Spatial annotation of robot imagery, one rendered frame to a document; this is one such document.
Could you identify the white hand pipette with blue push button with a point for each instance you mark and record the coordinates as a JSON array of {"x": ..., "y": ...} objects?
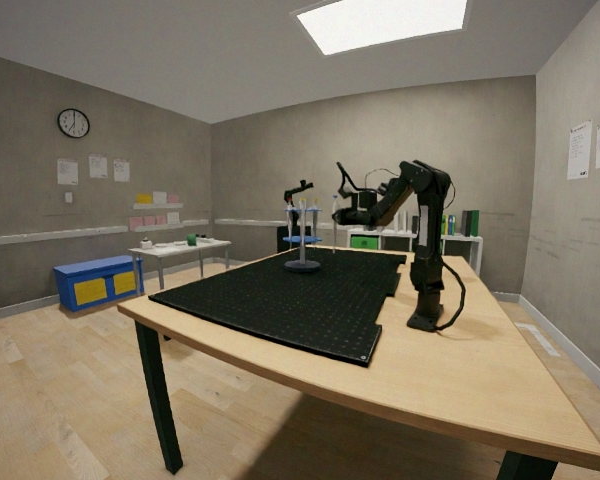
[{"x": 334, "y": 223}]

